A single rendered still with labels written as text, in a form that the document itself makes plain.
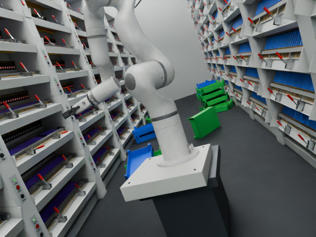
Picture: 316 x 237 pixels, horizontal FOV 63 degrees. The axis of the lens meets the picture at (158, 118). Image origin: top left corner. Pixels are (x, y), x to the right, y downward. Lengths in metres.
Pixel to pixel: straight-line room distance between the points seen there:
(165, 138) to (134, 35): 0.43
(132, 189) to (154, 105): 0.33
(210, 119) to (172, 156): 1.41
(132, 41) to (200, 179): 0.59
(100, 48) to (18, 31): 0.74
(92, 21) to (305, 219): 1.19
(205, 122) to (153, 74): 1.45
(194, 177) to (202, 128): 1.47
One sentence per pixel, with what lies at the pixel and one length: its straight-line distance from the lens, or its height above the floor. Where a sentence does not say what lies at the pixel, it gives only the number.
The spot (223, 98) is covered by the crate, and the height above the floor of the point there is 0.10.
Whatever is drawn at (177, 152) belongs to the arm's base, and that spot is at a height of 0.37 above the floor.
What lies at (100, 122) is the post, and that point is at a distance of 2.48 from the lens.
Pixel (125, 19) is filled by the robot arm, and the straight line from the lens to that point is 1.11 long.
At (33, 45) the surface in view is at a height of 1.09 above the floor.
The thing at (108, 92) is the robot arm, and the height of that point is 0.68.
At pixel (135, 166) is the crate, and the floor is 0.06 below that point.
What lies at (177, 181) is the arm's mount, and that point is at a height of 0.32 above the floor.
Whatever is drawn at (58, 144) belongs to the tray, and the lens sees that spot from 1.62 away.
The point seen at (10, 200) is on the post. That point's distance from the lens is 1.26.
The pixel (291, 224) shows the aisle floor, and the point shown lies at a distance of 1.15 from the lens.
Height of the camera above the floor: 0.70
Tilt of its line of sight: 10 degrees down
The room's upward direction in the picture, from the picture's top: 20 degrees counter-clockwise
